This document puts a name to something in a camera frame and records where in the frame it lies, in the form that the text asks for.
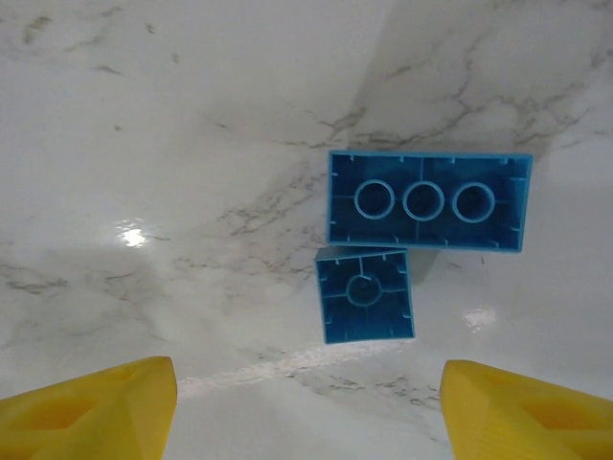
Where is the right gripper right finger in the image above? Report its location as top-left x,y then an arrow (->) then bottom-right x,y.
440,359 -> 613,460

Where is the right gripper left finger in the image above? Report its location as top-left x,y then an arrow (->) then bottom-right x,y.
0,356 -> 178,460

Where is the small blue lego brick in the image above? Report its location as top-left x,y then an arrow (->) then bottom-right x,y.
314,246 -> 417,345

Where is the long blue lego brick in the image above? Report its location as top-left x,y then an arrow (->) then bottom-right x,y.
327,149 -> 534,254

